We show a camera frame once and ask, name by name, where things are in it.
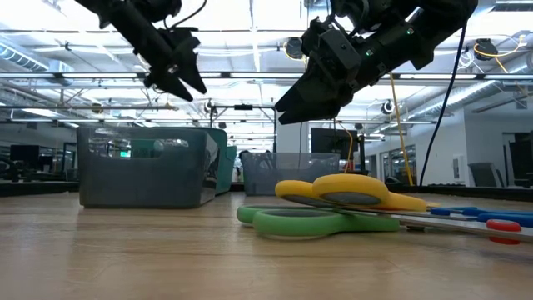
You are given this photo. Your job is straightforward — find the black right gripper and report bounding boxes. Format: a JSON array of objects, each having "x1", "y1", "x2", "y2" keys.
[{"x1": 273, "y1": 27, "x2": 417, "y2": 126}]

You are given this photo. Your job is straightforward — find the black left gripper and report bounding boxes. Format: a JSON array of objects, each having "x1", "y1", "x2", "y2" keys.
[{"x1": 143, "y1": 25, "x2": 208, "y2": 103}]

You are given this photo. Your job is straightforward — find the yellow-handled scissors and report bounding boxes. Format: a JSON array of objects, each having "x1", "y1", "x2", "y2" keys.
[{"x1": 274, "y1": 172, "x2": 442, "y2": 213}]

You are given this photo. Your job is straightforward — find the green-handled scissors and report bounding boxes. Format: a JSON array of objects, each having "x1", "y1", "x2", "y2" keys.
[{"x1": 236, "y1": 203, "x2": 401, "y2": 242}]

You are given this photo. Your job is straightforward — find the red-handled scissors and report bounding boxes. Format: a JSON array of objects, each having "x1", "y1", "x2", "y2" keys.
[{"x1": 398, "y1": 212, "x2": 533, "y2": 247}]

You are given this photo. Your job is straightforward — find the blue-handled scissors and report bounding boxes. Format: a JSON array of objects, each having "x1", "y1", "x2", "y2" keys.
[{"x1": 430, "y1": 205, "x2": 533, "y2": 229}]

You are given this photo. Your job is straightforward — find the black background monitor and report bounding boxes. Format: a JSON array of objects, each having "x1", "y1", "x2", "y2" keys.
[{"x1": 310, "y1": 127, "x2": 360, "y2": 162}]

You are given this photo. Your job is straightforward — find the wide grey translucent bin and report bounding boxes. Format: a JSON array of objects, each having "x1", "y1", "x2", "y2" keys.
[{"x1": 240, "y1": 151, "x2": 341, "y2": 198}]

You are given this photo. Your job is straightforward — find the teal plastic bin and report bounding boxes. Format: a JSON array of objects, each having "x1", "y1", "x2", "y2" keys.
[{"x1": 207, "y1": 127, "x2": 238, "y2": 197}]

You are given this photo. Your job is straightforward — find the tall grey translucent bin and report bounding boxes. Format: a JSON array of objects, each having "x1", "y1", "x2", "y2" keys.
[{"x1": 76, "y1": 126, "x2": 222, "y2": 210}]

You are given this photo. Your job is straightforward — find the small dark background monitor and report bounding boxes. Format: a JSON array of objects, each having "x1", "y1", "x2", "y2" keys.
[{"x1": 9, "y1": 144, "x2": 41, "y2": 168}]

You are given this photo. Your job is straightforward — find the dark background cabinet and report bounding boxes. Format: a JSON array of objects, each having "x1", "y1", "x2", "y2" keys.
[{"x1": 507, "y1": 132, "x2": 533, "y2": 188}]

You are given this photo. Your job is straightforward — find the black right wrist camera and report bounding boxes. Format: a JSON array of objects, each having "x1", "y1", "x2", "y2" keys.
[{"x1": 318, "y1": 27, "x2": 362, "y2": 73}]

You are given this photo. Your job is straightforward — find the thick yellow hanging cable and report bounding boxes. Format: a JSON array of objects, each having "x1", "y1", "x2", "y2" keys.
[{"x1": 388, "y1": 70, "x2": 416, "y2": 188}]

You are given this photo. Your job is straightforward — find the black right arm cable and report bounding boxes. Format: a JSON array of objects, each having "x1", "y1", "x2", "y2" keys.
[{"x1": 418, "y1": 20, "x2": 468, "y2": 188}]

